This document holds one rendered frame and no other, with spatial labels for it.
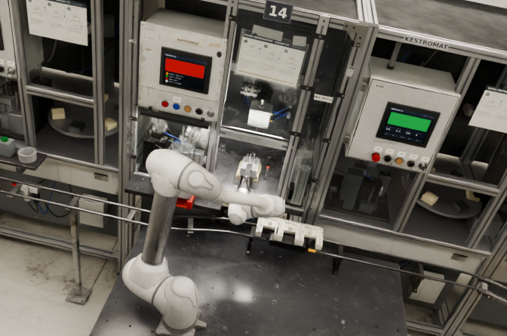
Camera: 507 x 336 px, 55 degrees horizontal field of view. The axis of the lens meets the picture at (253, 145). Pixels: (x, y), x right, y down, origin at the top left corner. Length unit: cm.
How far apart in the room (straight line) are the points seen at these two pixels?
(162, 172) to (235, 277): 89
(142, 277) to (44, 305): 123
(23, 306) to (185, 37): 199
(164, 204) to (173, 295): 41
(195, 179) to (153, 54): 77
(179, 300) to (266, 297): 56
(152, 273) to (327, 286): 99
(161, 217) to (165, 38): 84
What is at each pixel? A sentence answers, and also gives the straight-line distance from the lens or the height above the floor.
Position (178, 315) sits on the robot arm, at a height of 84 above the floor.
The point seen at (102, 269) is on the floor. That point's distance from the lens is 361.
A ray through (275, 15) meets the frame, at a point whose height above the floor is 199.
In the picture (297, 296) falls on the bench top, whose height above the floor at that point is 68.
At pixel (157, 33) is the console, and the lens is 242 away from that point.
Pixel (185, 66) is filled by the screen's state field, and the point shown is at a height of 166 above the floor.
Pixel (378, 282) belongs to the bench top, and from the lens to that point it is 293.
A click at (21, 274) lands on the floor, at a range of 365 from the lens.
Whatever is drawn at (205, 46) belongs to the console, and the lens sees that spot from 237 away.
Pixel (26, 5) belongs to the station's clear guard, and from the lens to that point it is 269.
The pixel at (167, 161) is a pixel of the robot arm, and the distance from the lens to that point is 203.
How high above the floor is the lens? 273
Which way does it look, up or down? 34 degrees down
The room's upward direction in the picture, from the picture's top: 11 degrees clockwise
